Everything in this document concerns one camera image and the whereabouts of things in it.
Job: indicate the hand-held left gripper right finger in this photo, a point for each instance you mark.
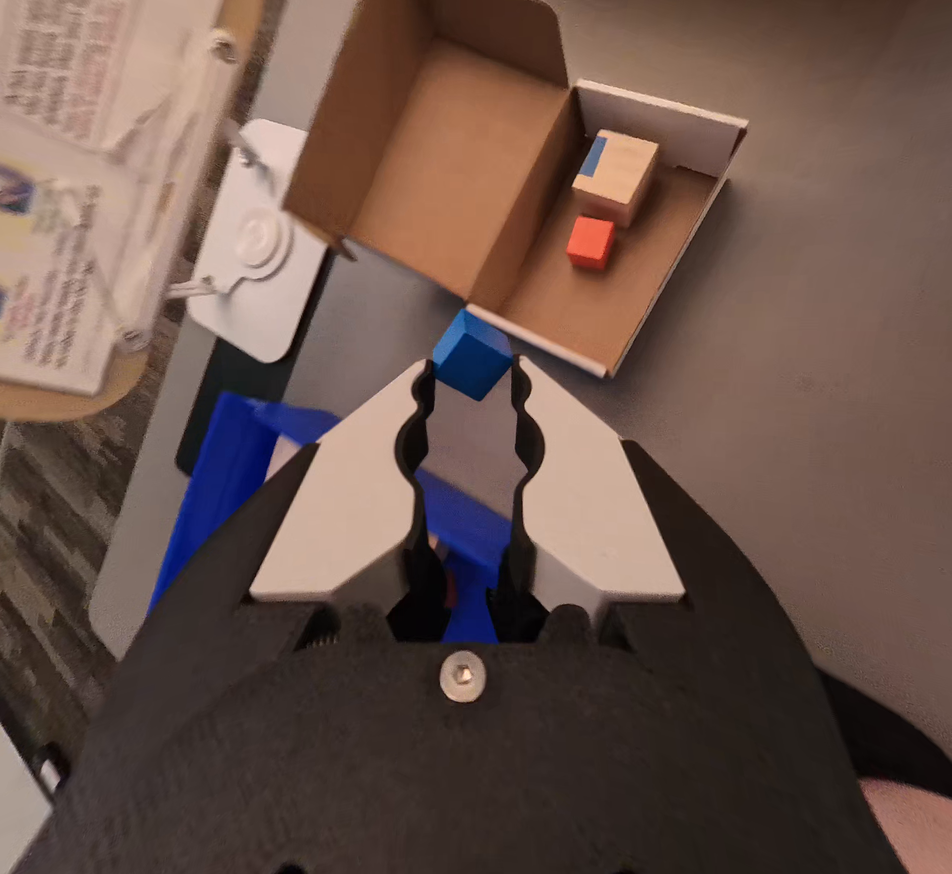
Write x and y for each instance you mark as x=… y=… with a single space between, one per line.
x=595 y=517

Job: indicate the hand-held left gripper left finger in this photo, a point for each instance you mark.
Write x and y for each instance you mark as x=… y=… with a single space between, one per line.
x=342 y=517

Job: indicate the blue plastic bin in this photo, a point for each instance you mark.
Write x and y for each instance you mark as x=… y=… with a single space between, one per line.
x=223 y=465

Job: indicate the small blue cube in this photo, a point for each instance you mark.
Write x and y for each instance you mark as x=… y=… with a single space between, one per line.
x=472 y=357

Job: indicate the small red cube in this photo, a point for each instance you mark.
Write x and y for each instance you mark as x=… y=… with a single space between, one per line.
x=591 y=242

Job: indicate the wooden cube with blue stripe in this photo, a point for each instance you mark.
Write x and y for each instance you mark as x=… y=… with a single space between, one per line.
x=617 y=175

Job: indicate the white cardboard mailer box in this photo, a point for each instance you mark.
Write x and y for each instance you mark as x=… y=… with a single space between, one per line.
x=446 y=160
x=282 y=459

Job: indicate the white metal stand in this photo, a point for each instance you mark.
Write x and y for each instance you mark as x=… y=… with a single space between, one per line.
x=253 y=309

